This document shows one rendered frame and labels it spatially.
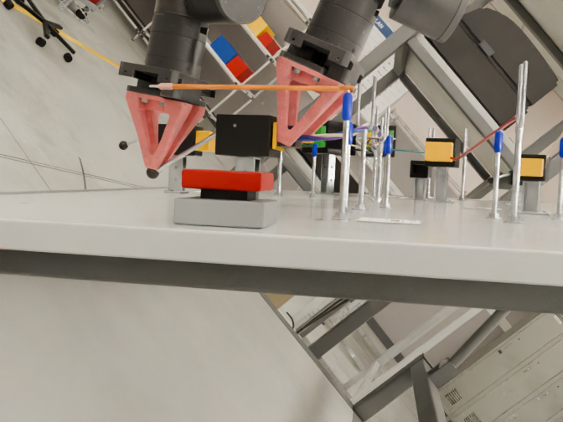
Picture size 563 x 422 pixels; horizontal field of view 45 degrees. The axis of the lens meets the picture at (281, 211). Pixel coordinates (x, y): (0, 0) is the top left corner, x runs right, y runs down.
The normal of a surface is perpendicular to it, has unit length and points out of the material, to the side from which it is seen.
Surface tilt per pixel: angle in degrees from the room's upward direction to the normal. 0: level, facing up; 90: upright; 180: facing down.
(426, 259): 90
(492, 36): 90
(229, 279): 90
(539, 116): 90
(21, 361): 0
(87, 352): 0
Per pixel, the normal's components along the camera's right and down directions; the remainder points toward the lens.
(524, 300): -0.14, 0.04
